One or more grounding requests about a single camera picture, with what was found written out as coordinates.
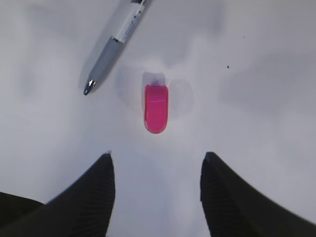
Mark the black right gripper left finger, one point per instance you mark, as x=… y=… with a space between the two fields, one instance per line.
x=83 y=210

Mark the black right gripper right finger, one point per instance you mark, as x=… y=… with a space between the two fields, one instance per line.
x=233 y=208

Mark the pink pencil sharpener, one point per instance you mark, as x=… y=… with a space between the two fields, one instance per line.
x=156 y=108

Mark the blue grip pen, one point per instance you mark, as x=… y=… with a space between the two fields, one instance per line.
x=124 y=23

